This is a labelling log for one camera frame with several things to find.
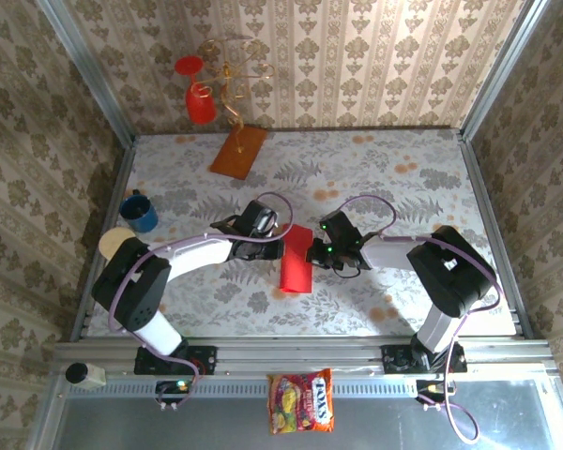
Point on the red paper sheet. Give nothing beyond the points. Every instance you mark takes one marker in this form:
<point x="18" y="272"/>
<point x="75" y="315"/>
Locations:
<point x="296" y="262"/>

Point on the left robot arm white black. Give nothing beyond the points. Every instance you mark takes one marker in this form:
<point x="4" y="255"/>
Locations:
<point x="192" y="255"/>

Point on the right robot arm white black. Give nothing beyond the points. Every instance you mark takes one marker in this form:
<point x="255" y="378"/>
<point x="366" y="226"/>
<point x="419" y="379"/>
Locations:
<point x="450" y="276"/>

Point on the blue mug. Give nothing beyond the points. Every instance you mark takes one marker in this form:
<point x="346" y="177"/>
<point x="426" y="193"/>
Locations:
<point x="138" y="213"/>

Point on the candy bag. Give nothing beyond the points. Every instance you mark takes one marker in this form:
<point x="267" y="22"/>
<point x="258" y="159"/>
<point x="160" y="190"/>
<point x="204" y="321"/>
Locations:
<point x="300" y="403"/>

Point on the red wine glass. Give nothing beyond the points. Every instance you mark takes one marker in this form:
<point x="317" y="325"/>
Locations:
<point x="201" y="108"/>

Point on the small black connector box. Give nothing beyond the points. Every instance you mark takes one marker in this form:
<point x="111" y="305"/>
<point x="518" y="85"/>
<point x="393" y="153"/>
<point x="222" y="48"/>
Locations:
<point x="171" y="387"/>
<point x="430" y="387"/>

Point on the long aluminium frame rail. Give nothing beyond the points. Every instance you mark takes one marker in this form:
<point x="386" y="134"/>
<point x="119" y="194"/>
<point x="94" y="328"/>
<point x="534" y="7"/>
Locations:
<point x="300" y="354"/>

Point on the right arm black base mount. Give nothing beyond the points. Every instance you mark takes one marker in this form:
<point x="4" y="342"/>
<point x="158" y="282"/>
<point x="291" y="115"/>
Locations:
<point x="396" y="358"/>

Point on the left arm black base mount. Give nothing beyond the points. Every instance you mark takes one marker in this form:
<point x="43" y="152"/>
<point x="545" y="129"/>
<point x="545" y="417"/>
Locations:
<point x="202" y="358"/>

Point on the aluminium side rail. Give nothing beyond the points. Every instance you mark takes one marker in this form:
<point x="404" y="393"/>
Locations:
<point x="495" y="225"/>
<point x="101" y="244"/>

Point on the small black white camera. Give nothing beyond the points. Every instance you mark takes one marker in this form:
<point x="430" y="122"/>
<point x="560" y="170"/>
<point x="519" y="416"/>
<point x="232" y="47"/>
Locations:
<point x="82" y="373"/>

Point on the aluminium frame post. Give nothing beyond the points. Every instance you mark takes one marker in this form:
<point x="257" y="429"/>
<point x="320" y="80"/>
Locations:
<point x="89" y="70"/>
<point x="502" y="70"/>

